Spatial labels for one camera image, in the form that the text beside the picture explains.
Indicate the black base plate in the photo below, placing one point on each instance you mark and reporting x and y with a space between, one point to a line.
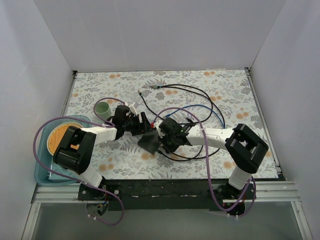
167 194

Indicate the floral table mat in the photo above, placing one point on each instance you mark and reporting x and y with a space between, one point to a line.
219 98

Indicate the green cup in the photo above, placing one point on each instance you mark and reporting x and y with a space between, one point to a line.
102 110

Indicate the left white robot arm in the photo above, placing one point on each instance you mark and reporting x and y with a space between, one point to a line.
75 149

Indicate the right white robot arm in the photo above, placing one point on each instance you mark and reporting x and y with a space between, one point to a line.
245 147

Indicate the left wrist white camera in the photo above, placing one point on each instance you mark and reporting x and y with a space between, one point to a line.
133 107

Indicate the orange woven plate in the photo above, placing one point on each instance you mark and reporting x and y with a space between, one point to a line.
57 134

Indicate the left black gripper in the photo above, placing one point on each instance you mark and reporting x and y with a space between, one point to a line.
141 124

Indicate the teal plastic tray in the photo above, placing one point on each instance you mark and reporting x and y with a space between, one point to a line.
42 176

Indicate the black network switch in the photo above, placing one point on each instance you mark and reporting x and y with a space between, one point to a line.
150 142

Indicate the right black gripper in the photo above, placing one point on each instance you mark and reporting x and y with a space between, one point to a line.
161 141

